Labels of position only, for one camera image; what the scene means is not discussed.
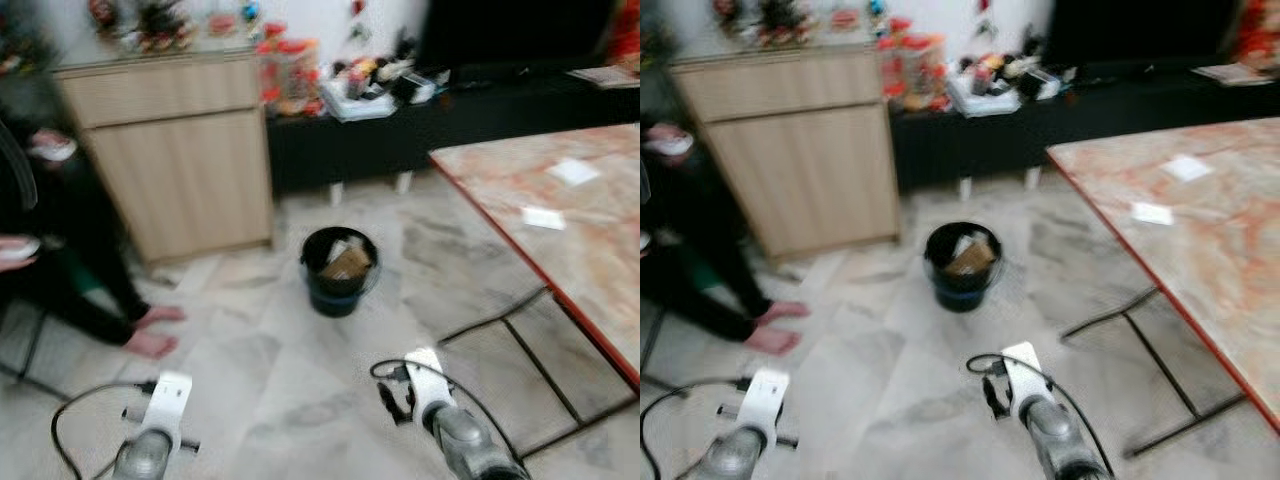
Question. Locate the red festive decoration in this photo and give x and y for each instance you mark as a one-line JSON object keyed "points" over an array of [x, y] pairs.
{"points": [[1258, 32], [625, 35]]}

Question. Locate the seated person in black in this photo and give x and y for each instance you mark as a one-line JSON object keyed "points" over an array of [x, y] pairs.
{"points": [[690, 240], [60, 230]]}

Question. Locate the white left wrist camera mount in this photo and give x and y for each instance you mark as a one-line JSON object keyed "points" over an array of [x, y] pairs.
{"points": [[763, 400], [166, 402]]}

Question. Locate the black round rubbish bin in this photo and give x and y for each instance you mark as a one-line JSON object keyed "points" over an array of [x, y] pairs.
{"points": [[962, 288], [338, 292]]}

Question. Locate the festive ornaments on cabinet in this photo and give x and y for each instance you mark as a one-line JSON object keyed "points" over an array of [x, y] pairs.
{"points": [[165, 25], [785, 22]]}

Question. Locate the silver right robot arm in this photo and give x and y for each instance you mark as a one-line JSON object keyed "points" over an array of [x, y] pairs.
{"points": [[1062, 446], [472, 446]]}

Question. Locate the brown cardboard trash piece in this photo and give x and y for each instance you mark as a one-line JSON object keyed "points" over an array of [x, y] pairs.
{"points": [[972, 259], [349, 265]]}

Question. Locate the small white paper scrap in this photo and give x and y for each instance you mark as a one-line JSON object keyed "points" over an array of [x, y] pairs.
{"points": [[1152, 213], [543, 217]]}

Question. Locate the black television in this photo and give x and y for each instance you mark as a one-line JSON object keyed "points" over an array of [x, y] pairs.
{"points": [[515, 30], [1140, 28]]}

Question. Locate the white tray with clutter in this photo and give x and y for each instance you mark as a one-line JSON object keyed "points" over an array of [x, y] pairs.
{"points": [[365, 95], [985, 92]]}

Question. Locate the light wooden cabinet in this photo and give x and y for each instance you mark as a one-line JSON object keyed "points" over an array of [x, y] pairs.
{"points": [[180, 170], [800, 165]]}

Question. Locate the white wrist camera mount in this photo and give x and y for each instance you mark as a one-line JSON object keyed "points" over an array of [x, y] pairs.
{"points": [[166, 402], [1024, 374], [427, 378], [763, 400]]}

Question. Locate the large white paper scrap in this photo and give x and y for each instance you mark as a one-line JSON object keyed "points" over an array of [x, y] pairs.
{"points": [[574, 171], [1187, 168]]}

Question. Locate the black low tv console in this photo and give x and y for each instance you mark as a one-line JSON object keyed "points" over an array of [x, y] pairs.
{"points": [[1000, 135], [400, 140]]}

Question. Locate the flat printed booklet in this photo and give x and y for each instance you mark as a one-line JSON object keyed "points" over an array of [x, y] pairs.
{"points": [[605, 76], [1232, 72]]}

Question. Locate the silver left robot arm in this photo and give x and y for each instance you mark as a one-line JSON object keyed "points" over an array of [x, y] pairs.
{"points": [[142, 457], [735, 458]]}

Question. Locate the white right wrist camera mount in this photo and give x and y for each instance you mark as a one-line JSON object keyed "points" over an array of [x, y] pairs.
{"points": [[427, 378], [1024, 374]]}

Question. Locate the red lidded snack jars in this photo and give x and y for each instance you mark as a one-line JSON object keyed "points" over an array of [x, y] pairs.
{"points": [[290, 72], [912, 68]]}

